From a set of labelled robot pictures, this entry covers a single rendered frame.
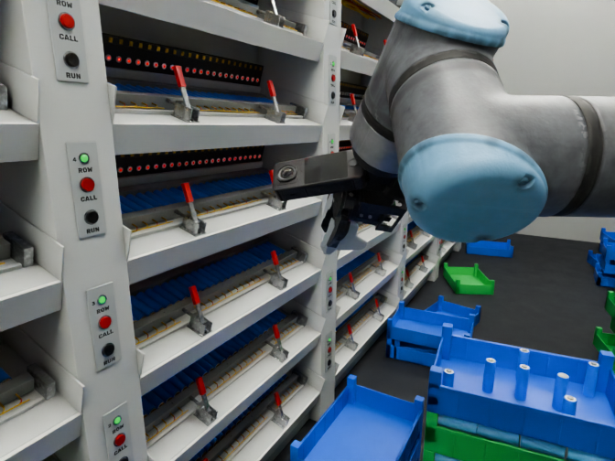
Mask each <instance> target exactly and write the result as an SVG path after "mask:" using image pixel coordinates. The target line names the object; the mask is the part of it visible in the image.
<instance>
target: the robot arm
mask: <svg viewBox="0 0 615 461"><path fill-rule="evenodd" d="M394 18H395V21H394V25H393V27H392V29H391V32H390V34H389V37H388V38H387V40H386V43H385V45H384V48H383V52H382V54H381V56H380V58H379V60H378V63H377V65H376V67H375V70H374V72H373V75H372V77H371V80H370V82H369V85H368V87H367V89H366V92H365V93H364V96H363V98H362V100H361V104H360V107H359V109H358V111H357V113H356V115H355V118H354V120H353V123H352V125H351V129H350V140H351V145H352V149H351V150H346V151H341V152H336V153H331V154H325V155H316V156H311V157H306V158H300V159H296V160H290V161H285V162H280V163H276V164H275V166H274V171H273V185H272V189H273V191H274V192H275V194H276V196H277V197H278V199H279V200H280V201H286V200H292V199H298V198H309V197H315V196H321V195H327V194H329V195H328V198H327V202H326V206H325V208H324V212H323V216H322V220H321V223H320V225H321V228H322V230H323V231H324V232H326V234H325V235H324V238H323V241H322V243H321V244H320V248H321V250H322V251H323V254H328V255H330V254H332V253H333V252H335V251H351V250H362V249H364V248H365V247H366V244H367V241H366V240H364V239H362V238H361V237H359V236H358V235H357V234H356V233H357V231H358V229H359V225H358V224H357V223H356V222H355V221H360V222H362V223H365V224H371V225H376V227H375V230H376V231H386V232H392V231H393V230H394V228H395V226H396V225H397V224H398V222H399V221H400V219H401V218H402V217H403V216H404V214H405V213H406V212H407V211H408V212H409V215H410V216H411V218H412V220H413V221H414V222H415V224H416V225H417V226H418V227H419V228H420V229H422V230H423V231H425V232H426V233H428V234H430V235H432V236H434V237H437V238H439V239H442V240H445V241H454V242H478V241H485V240H488V239H490V240H491V241H493V240H497V239H500V238H503V237H506V236H509V235H512V234H514V233H515V232H517V231H520V230H522V229H523V228H525V227H526V226H528V225H529V224H531V223H532V222H533V221H534V220H535V219H536V218H537V217H597V218H615V97H604V96H569V95H558V96H555V95H511V94H508V93H506V90H505V89H504V87H503V84H502V80H501V78H500V76H499V73H498V71H497V69H496V67H495V64H494V62H493V57H494V55H495V54H496V52H497V50H498V49H499V48H502V47H503V46H504V44H505V42H506V37H507V35H508V33H509V30H510V24H509V21H508V19H507V17H506V16H505V14H504V13H503V12H502V11H501V10H500V9H499V8H498V7H497V6H496V5H494V4H492V3H491V2H489V1H488V0H404V1H403V3H402V5H401V8H400V10H399V11H397V12H396V13H395V15H394ZM395 200H397V201H398V203H401V204H402V206H401V207H400V206H396V205H395ZM392 215H395V216H398V218H397V219H396V221H395V222H394V224H393V225H392V226H390V225H384V224H382V223H383V222H384V221H387V222H390V220H391V219H392ZM353 220H355V221H353Z"/></svg>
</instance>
